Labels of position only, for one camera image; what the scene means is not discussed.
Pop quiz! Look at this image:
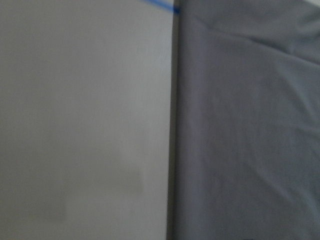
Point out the brown t-shirt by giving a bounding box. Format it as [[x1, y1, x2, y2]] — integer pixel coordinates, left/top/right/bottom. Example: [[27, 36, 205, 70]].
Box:
[[172, 0, 320, 240]]

